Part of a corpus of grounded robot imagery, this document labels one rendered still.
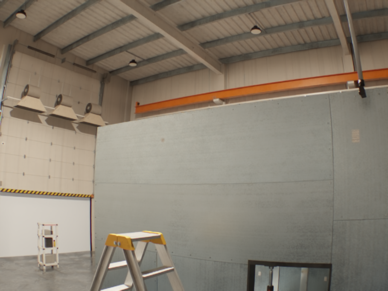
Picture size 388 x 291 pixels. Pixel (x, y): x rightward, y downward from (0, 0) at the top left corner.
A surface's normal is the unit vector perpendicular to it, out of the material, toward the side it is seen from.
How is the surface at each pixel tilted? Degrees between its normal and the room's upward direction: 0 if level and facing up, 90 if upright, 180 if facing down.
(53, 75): 90
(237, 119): 90
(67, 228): 90
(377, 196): 90
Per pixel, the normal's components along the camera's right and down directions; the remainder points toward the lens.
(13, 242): 0.84, -0.07
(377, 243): -0.53, -0.15
